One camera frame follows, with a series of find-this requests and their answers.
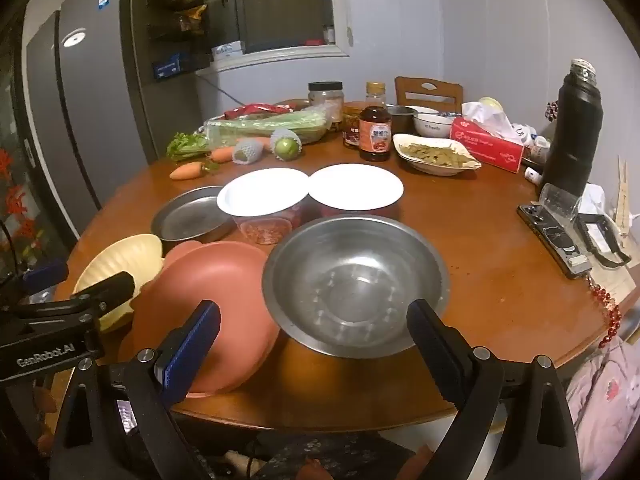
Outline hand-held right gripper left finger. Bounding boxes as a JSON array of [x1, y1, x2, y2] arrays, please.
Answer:
[[50, 300, 222, 480]]

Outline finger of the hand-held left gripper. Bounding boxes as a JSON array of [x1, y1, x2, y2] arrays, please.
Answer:
[[72, 271, 137, 319], [21, 261, 69, 294]]

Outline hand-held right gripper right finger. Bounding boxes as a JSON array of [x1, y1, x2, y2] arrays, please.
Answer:
[[406, 298, 582, 480]]

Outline cream plastic plate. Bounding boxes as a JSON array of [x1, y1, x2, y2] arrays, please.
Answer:
[[72, 234, 166, 333]]

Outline pink plastic plate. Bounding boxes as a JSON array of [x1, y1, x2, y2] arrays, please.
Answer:
[[131, 241, 282, 400]]

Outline round steel plate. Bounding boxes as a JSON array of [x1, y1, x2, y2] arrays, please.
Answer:
[[151, 186, 236, 245]]

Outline large steel bowl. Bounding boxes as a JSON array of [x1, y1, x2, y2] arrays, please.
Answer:
[[262, 214, 451, 360]]

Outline red instant noodle cup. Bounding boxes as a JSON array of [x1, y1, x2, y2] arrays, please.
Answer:
[[216, 168, 311, 246]]

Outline glass door cabinet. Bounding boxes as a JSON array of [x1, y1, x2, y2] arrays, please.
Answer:
[[0, 25, 76, 271]]

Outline large carrot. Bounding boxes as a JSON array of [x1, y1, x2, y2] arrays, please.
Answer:
[[169, 161, 207, 181]]

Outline grey refrigerator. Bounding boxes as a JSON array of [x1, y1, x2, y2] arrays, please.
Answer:
[[20, 0, 151, 236]]

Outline pink quilted clothing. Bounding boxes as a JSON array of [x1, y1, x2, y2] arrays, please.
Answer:
[[565, 335, 640, 480]]

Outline green fruit in foam net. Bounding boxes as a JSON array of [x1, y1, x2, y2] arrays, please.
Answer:
[[270, 128, 302, 162], [231, 139, 266, 167]]

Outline paper sheet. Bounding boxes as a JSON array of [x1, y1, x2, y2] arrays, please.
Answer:
[[590, 255, 637, 306]]

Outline white dish of pickled vegetables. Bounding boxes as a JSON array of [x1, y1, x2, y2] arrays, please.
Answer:
[[392, 133, 482, 177]]

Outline clear glass cup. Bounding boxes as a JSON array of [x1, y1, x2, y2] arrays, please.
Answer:
[[539, 182, 583, 221]]

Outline red tissue box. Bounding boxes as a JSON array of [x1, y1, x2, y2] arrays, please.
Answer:
[[449, 116, 525, 175]]

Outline celery bunch in plastic bag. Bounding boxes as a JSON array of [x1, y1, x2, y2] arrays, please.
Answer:
[[166, 106, 333, 162]]

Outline brown sauce bottle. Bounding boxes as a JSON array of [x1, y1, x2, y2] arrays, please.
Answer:
[[358, 81, 393, 163]]

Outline red snack packet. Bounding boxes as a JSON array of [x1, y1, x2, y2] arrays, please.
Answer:
[[223, 102, 296, 121]]

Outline blue box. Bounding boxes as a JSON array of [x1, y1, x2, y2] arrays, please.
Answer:
[[152, 52, 183, 81]]

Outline small steel cup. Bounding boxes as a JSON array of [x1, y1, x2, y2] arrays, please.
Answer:
[[385, 105, 416, 135]]

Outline chili sauce jar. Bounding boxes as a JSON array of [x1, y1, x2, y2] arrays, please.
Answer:
[[342, 101, 373, 149]]

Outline white plastic bag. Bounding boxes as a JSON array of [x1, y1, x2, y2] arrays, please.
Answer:
[[461, 97, 531, 143]]

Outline wooden sticks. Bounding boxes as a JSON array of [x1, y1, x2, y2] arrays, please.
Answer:
[[614, 156, 632, 233]]

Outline black thermos bottle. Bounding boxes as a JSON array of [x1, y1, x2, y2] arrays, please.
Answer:
[[541, 58, 598, 198]]

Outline wooden chair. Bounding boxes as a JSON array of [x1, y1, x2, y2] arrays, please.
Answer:
[[394, 76, 464, 113]]

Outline glass jar with dark lid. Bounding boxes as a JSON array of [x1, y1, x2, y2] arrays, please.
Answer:
[[307, 81, 344, 123]]

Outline dark shelf rack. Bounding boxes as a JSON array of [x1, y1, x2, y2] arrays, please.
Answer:
[[132, 0, 211, 86]]

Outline window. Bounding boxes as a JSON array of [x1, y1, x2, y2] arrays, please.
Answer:
[[200, 0, 351, 63]]

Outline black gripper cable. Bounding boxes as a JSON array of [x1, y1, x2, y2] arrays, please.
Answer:
[[0, 220, 26, 281]]

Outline red bead bracelet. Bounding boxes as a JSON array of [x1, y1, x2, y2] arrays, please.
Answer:
[[587, 280, 623, 348]]

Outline black device with strap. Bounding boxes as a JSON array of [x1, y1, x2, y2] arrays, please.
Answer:
[[575, 212, 632, 267]]

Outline thin wall cable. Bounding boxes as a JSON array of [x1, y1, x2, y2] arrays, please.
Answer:
[[200, 72, 241, 106]]

